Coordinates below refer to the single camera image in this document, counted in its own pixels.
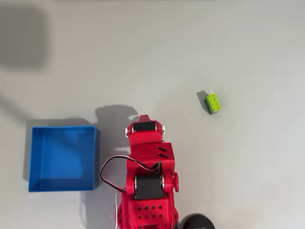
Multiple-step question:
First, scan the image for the black red white servo cable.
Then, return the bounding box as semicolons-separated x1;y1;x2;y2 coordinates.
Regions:
100;155;163;193

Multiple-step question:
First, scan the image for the green lego brick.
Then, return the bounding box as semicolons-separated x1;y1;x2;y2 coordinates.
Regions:
203;92;222;115

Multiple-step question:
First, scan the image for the black round object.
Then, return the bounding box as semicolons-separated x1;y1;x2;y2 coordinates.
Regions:
179;213;216;229

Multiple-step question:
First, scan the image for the blue square tray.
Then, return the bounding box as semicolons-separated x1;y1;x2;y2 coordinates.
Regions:
28;125;100;193

